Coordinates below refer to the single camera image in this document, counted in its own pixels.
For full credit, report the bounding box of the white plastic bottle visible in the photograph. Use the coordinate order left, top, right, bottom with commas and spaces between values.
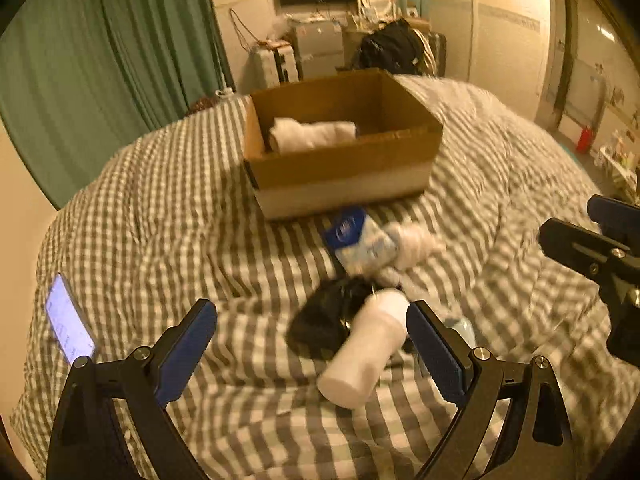
317, 288, 410, 410

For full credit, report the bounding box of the white sock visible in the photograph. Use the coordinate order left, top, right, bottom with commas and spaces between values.
268, 117, 357, 154

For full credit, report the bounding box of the pale blue round case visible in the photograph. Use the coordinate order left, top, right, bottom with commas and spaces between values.
444, 316, 477, 349

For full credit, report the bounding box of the red fire extinguisher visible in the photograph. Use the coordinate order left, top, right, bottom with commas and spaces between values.
576, 127, 594, 154

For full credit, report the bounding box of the lit smartphone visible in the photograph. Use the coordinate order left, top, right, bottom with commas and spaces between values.
46, 274, 98, 364

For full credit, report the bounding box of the white tube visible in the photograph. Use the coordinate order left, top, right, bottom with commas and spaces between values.
374, 266, 423, 299

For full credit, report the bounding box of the white louvered wardrobe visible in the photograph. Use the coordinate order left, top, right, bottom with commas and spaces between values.
430, 0, 551, 120

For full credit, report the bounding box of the black cloth bundle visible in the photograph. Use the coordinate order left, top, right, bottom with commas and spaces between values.
285, 275, 382, 360

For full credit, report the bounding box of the blue white tissue pack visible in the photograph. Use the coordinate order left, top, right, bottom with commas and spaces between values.
324, 208, 398, 276

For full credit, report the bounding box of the brown cardboard box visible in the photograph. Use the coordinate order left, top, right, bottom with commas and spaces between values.
243, 70, 442, 220

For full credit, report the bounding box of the silver mini fridge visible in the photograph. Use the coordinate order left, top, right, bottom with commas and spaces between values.
290, 21, 344, 80

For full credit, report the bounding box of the white suitcase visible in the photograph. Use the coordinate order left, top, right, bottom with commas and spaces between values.
250, 41, 298, 89

